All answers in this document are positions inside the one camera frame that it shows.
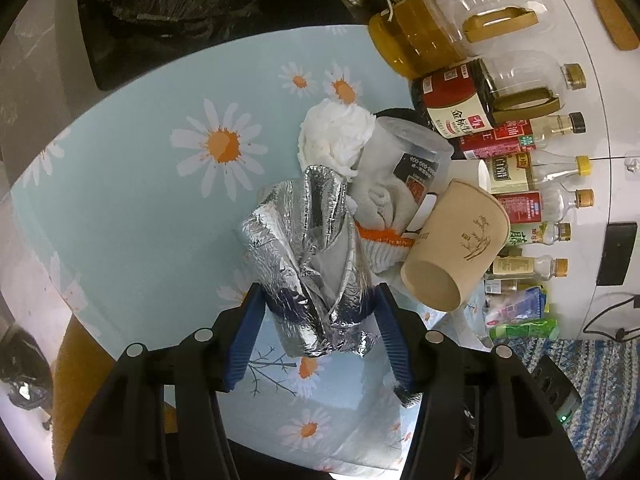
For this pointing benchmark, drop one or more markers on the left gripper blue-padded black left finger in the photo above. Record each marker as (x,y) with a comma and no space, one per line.
(156,415)

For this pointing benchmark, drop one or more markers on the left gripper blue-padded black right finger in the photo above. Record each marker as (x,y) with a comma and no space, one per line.
(482,415)

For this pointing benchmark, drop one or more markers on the brown paper cup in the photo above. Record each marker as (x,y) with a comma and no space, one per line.
(459,240)

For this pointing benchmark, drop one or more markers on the silver foil bag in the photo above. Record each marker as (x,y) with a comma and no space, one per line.
(304,248)

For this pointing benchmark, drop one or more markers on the grey glove orange cuff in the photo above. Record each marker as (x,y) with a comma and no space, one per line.
(382,244)

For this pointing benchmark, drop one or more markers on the clear plastic cup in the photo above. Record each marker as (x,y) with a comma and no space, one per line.
(399,165)

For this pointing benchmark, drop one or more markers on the white paper tissue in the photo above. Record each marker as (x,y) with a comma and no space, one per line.
(334,135)

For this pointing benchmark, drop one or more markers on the black kitchen sink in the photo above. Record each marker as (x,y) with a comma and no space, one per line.
(126,39)

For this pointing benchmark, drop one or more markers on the green plastic packet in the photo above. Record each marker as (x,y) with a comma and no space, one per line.
(547,328)

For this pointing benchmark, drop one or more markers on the blue woven mat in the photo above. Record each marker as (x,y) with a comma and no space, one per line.
(606,375)

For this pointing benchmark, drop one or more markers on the yellow label small bottle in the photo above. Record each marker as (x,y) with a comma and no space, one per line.
(542,268)

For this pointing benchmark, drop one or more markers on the green label small bottle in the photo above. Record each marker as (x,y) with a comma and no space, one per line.
(543,233)

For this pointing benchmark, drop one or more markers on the daisy print blue tablecloth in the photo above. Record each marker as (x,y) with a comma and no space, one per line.
(134,209)

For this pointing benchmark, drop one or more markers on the red label vinegar bottle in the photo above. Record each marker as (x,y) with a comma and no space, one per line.
(550,204)

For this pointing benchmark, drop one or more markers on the yellow cap clear bottle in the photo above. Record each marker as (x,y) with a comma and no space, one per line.
(534,170)

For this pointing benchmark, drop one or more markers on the red label sauce bottle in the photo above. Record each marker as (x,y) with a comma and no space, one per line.
(520,136)

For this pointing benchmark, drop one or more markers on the dark soy sauce jug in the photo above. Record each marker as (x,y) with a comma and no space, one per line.
(483,93)

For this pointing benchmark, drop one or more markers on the large cooking oil jug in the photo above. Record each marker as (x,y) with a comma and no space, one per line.
(417,37)

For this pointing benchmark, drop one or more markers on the black wall socket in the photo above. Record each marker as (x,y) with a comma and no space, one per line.
(618,247)

